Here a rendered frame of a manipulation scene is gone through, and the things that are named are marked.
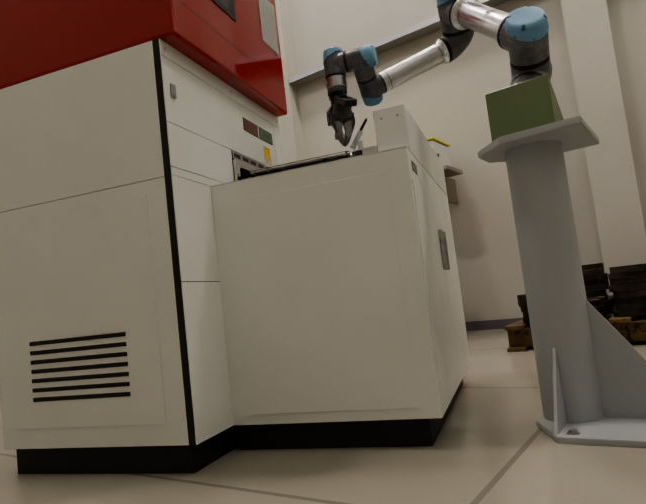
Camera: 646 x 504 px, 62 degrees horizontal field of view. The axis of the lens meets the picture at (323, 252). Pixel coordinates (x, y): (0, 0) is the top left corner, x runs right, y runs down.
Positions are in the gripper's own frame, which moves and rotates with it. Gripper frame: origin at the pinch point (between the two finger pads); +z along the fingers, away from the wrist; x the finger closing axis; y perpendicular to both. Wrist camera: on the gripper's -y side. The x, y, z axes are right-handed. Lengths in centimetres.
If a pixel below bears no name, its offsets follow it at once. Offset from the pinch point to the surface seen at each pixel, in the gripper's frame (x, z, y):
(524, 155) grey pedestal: -37, 20, -47
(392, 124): -2.0, 6.6, -36.8
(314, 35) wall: -105, -229, 353
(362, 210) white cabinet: 10.2, 31.1, -36.0
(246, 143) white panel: 33.0, -5.5, 15.1
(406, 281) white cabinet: 2, 52, -41
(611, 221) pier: -254, 21, 149
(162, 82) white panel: 61, -12, -24
